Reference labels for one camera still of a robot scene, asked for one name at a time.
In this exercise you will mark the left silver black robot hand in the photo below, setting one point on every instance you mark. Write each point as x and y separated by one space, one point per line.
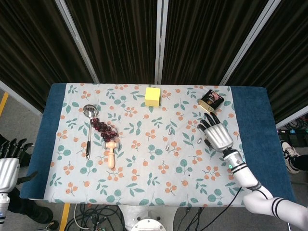
7 174

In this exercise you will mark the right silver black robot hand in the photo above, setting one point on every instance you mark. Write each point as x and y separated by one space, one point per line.
219 138

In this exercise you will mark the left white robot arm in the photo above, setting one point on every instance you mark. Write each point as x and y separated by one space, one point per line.
3 207

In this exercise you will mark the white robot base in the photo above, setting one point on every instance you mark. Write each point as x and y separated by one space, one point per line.
149 216

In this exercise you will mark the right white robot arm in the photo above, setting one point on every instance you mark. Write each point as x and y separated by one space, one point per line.
243 173

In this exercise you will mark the black gold tin can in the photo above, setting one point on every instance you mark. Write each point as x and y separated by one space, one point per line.
211 99

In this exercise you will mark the blue table cover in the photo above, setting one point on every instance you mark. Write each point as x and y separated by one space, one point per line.
252 108

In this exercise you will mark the white black sneaker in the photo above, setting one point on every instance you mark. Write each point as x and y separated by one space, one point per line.
288 154

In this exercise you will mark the yellow cube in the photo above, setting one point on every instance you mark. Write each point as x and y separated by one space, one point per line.
152 96

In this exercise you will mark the floral print tablecloth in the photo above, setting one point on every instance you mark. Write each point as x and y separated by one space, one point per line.
144 178

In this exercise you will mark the black trouser leg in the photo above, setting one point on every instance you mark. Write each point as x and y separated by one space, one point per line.
302 162

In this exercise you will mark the dark pleated curtain panel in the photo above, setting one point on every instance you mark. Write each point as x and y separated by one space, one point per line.
115 41
31 48
204 41
284 60

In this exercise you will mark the wooden toy hammer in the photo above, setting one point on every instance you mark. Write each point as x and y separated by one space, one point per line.
111 156

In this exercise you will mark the dark red grape bunch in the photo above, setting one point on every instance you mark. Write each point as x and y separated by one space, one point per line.
104 130

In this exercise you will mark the aluminium partition post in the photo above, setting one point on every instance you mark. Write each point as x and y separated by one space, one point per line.
160 36
19 96
250 41
77 41
292 119

